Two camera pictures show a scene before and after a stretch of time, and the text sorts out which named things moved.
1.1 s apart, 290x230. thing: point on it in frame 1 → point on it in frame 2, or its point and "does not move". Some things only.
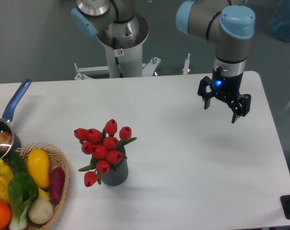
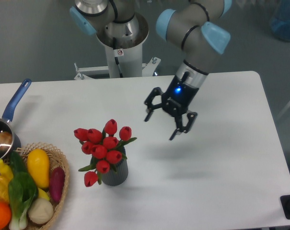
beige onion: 40,211 does not move
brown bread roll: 1,141 does not move
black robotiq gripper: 227,88 → 179,94
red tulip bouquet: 105,149 does not move
